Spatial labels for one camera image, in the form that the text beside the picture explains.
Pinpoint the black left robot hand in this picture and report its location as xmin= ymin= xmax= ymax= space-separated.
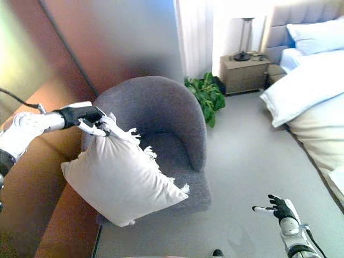
xmin=52 ymin=105 xmax=111 ymax=138

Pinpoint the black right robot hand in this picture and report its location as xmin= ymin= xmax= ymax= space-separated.
xmin=252 ymin=194 xmax=299 ymax=225

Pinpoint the white tasselled throw pillow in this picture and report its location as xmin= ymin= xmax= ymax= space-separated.
xmin=60 ymin=112 xmax=190 ymax=228

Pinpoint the white bed pillow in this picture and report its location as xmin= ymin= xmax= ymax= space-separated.
xmin=285 ymin=16 xmax=344 ymax=56

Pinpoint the grey fabric tub armchair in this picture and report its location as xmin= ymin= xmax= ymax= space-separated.
xmin=81 ymin=75 xmax=213 ymax=224

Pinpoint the white folded duvet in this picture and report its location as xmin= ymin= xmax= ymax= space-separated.
xmin=259 ymin=48 xmax=344 ymax=128

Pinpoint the green leafy potted plant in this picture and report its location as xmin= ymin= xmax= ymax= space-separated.
xmin=184 ymin=71 xmax=226 ymax=128

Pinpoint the beige wooden nightstand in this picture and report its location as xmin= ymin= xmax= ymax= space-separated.
xmin=219 ymin=54 xmax=270 ymax=96

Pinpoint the black table lamp white shade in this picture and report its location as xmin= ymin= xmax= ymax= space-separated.
xmin=233 ymin=17 xmax=255 ymax=62

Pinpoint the grey upholstered headboard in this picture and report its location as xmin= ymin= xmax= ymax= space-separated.
xmin=264 ymin=4 xmax=344 ymax=65

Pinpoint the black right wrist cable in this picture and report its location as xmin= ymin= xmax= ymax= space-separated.
xmin=300 ymin=223 xmax=328 ymax=258

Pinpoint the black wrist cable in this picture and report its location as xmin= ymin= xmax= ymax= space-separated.
xmin=0 ymin=87 xmax=45 ymax=113
xmin=300 ymin=223 xmax=328 ymax=258

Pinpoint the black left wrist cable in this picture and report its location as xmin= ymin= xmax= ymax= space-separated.
xmin=0 ymin=87 xmax=45 ymax=113

